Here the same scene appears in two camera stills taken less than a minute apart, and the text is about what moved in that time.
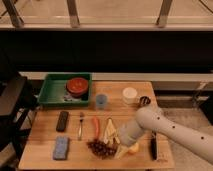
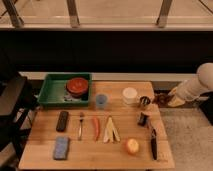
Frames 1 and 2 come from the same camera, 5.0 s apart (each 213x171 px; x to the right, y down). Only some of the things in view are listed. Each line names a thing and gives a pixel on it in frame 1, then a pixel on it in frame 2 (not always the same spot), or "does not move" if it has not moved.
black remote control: (62, 121) does not move
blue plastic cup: (101, 100) does not move
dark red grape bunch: (101, 150) -> (161, 99)
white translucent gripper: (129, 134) -> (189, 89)
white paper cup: (130, 95) does not move
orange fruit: (133, 150) does not move
